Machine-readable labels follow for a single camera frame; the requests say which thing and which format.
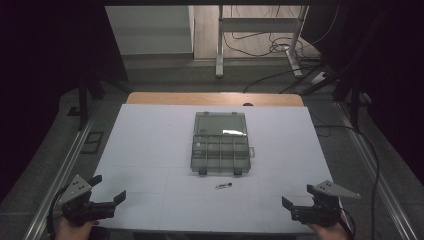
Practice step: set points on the white cabinet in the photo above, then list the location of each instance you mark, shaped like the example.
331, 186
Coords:
150, 31

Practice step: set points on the white table cover sheet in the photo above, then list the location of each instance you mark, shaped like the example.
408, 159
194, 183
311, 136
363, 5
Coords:
150, 160

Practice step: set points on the small clear shiny item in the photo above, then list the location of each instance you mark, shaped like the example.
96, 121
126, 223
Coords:
223, 186

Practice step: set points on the clear grey compartment box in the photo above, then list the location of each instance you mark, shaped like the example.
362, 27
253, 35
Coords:
220, 150

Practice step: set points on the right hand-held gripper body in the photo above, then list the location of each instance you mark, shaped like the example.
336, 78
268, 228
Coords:
320, 211

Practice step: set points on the person's left hand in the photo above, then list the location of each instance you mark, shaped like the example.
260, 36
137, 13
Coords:
71, 230

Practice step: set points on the white power strip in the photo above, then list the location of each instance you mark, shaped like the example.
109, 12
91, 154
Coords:
318, 78

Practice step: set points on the person's right hand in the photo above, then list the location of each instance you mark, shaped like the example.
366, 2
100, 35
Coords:
328, 232

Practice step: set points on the black round table grommet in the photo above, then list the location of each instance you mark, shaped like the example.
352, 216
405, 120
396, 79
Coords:
247, 104

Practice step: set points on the metal floor rail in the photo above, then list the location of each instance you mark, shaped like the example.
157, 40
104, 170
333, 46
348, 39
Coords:
376, 176
60, 176

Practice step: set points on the black metal stand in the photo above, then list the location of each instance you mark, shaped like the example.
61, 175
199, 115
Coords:
354, 100
83, 103

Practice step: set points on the white metal desk frame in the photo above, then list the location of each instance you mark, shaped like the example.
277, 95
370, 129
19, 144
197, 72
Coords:
219, 43

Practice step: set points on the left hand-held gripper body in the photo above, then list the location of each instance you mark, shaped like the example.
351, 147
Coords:
83, 209

